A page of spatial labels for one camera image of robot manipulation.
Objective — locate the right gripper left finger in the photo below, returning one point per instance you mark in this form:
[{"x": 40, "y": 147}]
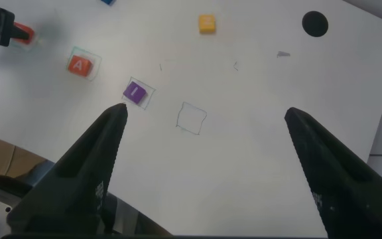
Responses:
[{"x": 85, "y": 172}]

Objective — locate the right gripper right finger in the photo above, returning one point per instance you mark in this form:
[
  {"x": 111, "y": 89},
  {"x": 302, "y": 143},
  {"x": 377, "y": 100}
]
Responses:
[{"x": 343, "y": 179}]

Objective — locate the orange letter R block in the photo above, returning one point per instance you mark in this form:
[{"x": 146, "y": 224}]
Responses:
[{"x": 25, "y": 27}]

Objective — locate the yellow letter block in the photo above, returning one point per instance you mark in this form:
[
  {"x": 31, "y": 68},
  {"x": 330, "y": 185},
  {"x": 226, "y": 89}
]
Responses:
[{"x": 207, "y": 24}]

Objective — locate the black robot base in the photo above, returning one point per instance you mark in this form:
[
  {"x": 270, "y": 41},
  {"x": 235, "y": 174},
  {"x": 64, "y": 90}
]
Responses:
[{"x": 131, "y": 219}]

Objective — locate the orange letter A block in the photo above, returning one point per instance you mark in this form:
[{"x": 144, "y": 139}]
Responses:
[{"x": 79, "y": 65}]

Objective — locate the purple letter I block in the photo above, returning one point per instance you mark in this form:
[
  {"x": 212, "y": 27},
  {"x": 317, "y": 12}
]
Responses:
[{"x": 134, "y": 92}]

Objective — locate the blue letter W block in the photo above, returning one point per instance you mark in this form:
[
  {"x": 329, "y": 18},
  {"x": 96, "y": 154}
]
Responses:
[{"x": 108, "y": 2}]

